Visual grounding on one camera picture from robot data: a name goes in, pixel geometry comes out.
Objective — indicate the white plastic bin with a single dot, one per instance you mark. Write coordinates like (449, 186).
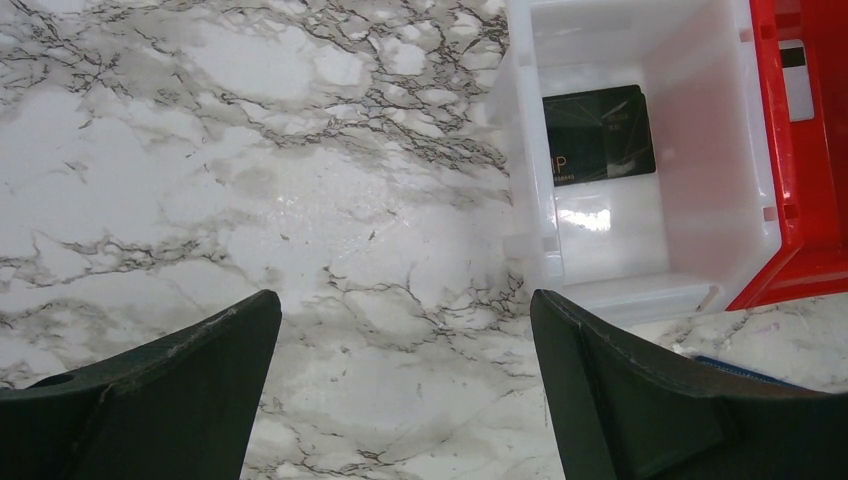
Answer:
(682, 241)

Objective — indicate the navy blue card holder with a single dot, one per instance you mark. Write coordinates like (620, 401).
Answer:
(739, 371)

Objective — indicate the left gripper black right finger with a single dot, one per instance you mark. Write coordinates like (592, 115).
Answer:
(622, 407)

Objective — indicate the red plastic bin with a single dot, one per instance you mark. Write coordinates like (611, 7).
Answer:
(808, 158)

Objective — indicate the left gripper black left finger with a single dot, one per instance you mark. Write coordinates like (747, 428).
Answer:
(179, 407)

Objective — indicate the white grey card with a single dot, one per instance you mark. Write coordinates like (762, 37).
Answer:
(797, 80)

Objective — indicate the black card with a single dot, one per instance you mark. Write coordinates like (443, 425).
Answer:
(599, 135)

